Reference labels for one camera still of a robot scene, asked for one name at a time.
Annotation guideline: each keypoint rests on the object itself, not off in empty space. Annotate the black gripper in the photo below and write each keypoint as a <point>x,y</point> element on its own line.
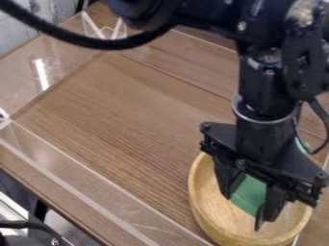
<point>262,145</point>

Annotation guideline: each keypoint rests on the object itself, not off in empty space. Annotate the green rectangular block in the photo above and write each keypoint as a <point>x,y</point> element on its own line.
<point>249,195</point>

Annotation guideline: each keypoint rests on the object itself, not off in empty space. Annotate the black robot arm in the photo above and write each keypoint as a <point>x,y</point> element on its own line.
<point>282,45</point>

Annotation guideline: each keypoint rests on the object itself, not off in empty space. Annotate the brown wooden bowl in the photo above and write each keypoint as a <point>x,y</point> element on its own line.
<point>229,225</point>

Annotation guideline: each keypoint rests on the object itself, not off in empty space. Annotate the black table leg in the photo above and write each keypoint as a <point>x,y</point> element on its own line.
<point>40,210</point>

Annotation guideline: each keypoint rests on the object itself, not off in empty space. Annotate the clear acrylic front wall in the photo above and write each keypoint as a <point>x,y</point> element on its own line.
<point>106,211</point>

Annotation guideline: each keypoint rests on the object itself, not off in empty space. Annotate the clear acrylic corner bracket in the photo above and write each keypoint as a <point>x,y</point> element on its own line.
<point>91,30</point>

